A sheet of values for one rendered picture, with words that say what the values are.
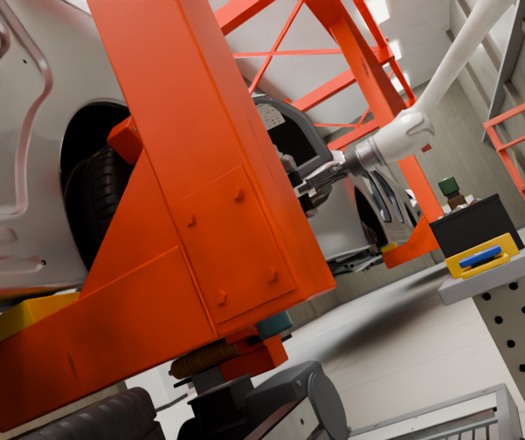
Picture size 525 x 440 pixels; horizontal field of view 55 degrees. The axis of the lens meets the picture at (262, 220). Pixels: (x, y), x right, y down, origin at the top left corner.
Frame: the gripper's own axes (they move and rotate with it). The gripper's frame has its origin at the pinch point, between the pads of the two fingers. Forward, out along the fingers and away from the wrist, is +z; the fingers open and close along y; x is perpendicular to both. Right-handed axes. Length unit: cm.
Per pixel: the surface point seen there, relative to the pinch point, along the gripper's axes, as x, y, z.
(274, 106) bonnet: 144, 276, 68
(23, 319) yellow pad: -13, -75, 38
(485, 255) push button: -36, -52, -39
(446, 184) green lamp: -18.5, -14.2, -38.0
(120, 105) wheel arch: 48, -18, 37
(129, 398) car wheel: -34, -92, 5
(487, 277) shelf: -39, -53, -38
